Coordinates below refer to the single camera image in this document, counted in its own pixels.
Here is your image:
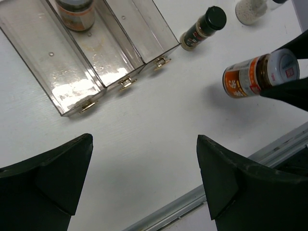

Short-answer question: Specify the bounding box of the right white salt shaker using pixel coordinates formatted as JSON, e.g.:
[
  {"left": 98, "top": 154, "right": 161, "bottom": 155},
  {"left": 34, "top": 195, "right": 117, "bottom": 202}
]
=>
[{"left": 235, "top": 0, "right": 268, "bottom": 26}]

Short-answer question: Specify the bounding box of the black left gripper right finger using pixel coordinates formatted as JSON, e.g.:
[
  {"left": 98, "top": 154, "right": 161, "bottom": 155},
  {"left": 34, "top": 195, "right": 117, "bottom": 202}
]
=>
[{"left": 196, "top": 135, "right": 308, "bottom": 231}]

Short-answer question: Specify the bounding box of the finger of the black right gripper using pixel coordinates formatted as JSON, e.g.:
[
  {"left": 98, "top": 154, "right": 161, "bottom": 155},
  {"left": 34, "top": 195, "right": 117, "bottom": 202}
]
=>
[
  {"left": 278, "top": 30, "right": 308, "bottom": 59},
  {"left": 260, "top": 77, "right": 308, "bottom": 112}
]

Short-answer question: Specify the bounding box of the middle clear organizer bin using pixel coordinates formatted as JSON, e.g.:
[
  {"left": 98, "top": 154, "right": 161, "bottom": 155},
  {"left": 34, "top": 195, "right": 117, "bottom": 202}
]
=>
[{"left": 45, "top": 0, "right": 145, "bottom": 92}]

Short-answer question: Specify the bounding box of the small black-cap spice bottle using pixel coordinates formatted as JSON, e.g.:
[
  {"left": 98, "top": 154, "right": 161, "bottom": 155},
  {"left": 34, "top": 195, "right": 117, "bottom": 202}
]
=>
[{"left": 180, "top": 6, "right": 227, "bottom": 51}]

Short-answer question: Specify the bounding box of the brown jar white lid front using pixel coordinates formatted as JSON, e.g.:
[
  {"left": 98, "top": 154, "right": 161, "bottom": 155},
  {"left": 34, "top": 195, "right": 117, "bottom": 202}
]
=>
[{"left": 222, "top": 48, "right": 300, "bottom": 98}]

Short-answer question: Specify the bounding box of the aluminium table edge rail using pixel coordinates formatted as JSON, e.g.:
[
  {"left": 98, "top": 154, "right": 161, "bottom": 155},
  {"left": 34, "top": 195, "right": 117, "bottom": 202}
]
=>
[{"left": 129, "top": 124, "right": 308, "bottom": 231}]

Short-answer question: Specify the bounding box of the brown jar white lid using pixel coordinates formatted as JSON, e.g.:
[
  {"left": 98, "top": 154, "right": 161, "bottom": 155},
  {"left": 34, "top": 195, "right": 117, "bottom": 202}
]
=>
[
  {"left": 55, "top": 0, "right": 95, "bottom": 32},
  {"left": 222, "top": 48, "right": 300, "bottom": 98}
]

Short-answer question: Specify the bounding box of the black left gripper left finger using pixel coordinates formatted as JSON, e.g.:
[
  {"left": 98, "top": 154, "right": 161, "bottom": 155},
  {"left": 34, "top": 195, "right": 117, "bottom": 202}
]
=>
[{"left": 0, "top": 133, "right": 93, "bottom": 231}]

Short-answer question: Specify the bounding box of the left clear organizer bin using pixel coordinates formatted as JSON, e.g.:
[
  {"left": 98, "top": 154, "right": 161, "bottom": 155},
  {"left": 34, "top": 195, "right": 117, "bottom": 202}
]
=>
[{"left": 0, "top": 0, "right": 106, "bottom": 116}]

